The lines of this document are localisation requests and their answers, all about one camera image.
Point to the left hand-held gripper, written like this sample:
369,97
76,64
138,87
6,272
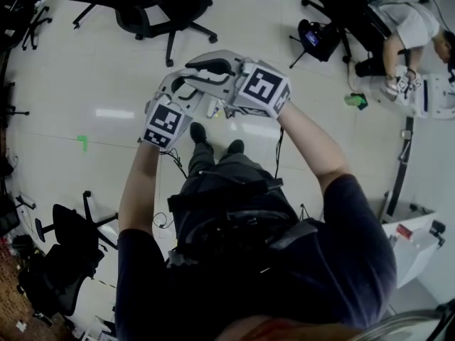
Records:
163,119

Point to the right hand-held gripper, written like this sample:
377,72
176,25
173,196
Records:
263,84

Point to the person's left forearm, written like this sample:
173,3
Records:
142,190

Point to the person's right forearm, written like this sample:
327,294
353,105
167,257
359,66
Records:
316,144

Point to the person's left black shoe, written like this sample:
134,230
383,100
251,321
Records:
198,131

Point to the person's black shoe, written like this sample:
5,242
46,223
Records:
235,146
198,131

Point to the person's right black shoe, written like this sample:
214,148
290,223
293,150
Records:
235,146

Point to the green floor tape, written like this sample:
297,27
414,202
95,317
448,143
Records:
81,139

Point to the green plastic bottle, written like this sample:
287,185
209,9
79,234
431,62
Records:
353,99

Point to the grey black office chair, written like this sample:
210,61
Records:
355,13

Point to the black chest harness pack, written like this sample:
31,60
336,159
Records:
231,233

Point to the white toilet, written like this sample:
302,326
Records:
440,101

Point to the person's navy shirt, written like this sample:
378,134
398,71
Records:
337,261

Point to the person's face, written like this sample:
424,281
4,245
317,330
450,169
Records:
291,332

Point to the black camera on tripod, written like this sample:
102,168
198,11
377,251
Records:
316,37

